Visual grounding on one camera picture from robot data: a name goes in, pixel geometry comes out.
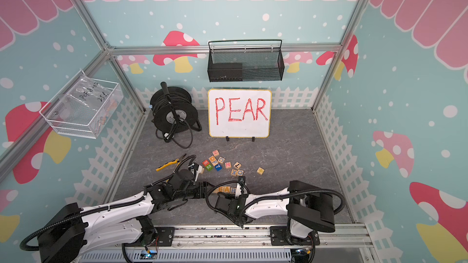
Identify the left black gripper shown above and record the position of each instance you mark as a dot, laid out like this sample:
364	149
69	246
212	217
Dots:
202	190

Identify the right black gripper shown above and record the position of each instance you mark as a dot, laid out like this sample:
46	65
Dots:
230	199

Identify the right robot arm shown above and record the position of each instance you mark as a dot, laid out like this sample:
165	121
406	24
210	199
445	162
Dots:
308	208

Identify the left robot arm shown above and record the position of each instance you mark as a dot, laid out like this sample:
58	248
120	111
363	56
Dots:
74	231

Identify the green letter block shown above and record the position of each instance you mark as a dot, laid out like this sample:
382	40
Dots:
209	167

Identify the white board with PEAR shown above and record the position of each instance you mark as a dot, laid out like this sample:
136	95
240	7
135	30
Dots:
236	113

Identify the yellow black pliers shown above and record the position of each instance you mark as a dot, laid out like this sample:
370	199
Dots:
170	163

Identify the wooden block far right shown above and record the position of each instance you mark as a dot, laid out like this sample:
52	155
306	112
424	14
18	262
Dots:
260	170

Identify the black box in basket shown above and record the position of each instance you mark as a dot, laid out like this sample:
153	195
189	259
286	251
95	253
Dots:
225	72

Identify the black cable reel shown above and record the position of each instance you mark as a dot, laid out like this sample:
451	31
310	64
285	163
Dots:
173	113

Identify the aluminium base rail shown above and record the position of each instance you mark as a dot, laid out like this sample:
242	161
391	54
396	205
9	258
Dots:
350	243

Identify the clear acrylic wall bin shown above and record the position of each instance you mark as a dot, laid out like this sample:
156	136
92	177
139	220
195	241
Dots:
83	109

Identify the black wire mesh basket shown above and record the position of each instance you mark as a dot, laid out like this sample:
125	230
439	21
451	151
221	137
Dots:
262	60

